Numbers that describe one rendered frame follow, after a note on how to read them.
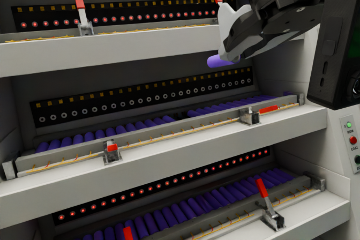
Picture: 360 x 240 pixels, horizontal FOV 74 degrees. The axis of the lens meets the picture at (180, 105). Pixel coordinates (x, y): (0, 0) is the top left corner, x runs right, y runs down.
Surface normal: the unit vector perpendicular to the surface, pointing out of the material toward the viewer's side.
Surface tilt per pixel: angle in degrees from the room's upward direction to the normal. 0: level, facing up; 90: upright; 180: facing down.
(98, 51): 105
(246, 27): 89
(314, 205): 16
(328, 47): 89
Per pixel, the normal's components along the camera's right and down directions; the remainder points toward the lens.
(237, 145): 0.37, 0.14
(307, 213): -0.12, -0.97
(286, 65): -0.92, 0.19
